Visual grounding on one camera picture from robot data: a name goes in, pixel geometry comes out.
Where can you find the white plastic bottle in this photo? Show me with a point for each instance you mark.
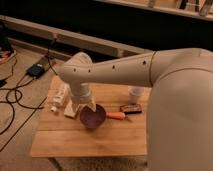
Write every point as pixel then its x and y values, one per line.
pixel 60 97

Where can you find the long wooden beam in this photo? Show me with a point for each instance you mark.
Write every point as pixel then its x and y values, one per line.
pixel 79 40

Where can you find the purple bowl with orange handle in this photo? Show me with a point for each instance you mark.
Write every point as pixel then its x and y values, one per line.
pixel 93 119

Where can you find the black power adapter box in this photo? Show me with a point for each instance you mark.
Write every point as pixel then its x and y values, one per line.
pixel 35 71

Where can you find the dark rectangular eraser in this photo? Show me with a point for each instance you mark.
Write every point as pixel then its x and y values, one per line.
pixel 131 109

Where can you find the white ceramic cup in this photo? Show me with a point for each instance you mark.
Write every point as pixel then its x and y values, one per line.
pixel 135 92

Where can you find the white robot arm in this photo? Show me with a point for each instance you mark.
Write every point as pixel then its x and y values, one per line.
pixel 179 123

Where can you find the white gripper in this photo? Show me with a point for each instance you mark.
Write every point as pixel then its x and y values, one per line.
pixel 80 94

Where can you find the wooden table board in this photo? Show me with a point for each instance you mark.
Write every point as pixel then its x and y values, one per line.
pixel 59 136

